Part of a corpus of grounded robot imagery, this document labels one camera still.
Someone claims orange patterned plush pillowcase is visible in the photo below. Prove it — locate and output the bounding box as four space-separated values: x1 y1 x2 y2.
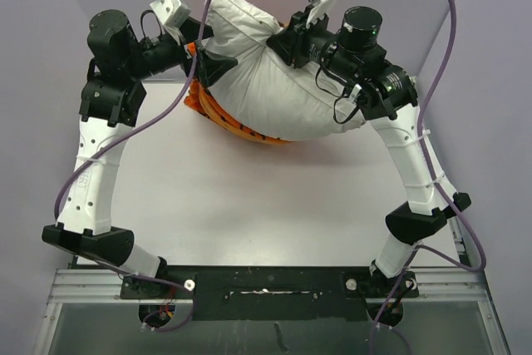
184 61 290 145

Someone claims purple camera cable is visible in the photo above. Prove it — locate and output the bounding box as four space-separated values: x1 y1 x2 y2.
54 0 228 333
315 0 488 355

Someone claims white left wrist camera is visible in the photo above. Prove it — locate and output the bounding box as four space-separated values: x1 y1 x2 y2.
150 0 191 29

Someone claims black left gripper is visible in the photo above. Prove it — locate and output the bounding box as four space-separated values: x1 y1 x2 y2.
126 17 237 87

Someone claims white pillow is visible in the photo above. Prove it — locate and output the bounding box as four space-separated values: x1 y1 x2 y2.
204 0 365 142

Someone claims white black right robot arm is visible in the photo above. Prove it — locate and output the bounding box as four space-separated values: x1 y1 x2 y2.
267 6 471 296

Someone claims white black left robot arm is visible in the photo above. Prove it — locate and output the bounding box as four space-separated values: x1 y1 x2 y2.
42 9 238 298

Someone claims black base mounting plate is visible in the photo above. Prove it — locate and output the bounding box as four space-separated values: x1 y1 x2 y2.
120 265 419 322

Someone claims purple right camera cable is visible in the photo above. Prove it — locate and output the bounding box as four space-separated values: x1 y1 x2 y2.
315 0 488 355

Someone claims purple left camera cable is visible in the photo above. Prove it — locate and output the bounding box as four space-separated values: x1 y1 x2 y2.
54 0 228 333

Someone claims aluminium frame rail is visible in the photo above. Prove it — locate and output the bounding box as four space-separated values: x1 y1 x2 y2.
32 269 139 354

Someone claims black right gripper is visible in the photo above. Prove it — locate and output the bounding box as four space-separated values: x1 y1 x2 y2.
267 3 360 81

